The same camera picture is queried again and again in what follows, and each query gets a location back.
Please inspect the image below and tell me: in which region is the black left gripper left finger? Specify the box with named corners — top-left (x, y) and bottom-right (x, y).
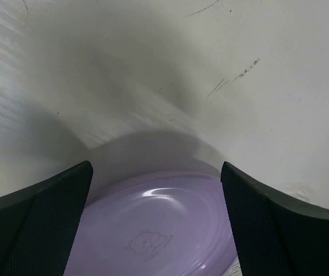
top-left (0, 161), bottom-right (93, 275)

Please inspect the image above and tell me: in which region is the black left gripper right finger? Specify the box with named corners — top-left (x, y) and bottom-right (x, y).
top-left (221, 162), bottom-right (329, 275)

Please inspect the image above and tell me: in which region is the purple round plate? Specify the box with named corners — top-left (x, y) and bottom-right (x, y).
top-left (64, 172), bottom-right (237, 275)

